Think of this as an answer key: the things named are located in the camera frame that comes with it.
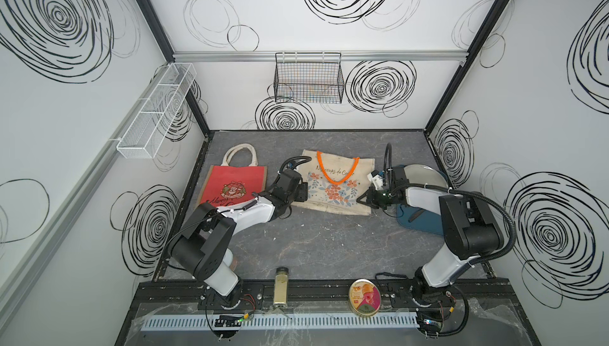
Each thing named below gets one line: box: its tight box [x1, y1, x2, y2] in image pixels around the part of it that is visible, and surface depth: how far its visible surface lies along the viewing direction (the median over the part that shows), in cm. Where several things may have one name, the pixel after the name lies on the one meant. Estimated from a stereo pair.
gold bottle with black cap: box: [272, 266, 289, 308], surface depth 74 cm
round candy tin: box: [348, 278, 382, 317], surface depth 72 cm
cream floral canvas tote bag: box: [291, 149, 376, 216], surface depth 101 cm
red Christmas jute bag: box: [199, 144, 268, 208], surface depth 100 cm
